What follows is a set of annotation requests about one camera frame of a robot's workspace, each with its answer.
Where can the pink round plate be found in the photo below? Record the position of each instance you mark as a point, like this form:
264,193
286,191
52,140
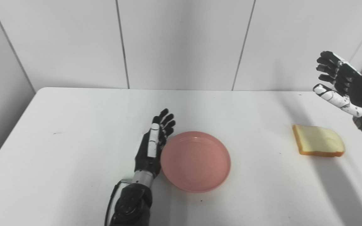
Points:
196,161

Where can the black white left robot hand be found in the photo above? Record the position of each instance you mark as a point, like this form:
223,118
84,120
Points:
146,163

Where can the slice of white bread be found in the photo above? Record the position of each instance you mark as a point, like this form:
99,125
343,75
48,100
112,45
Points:
317,141

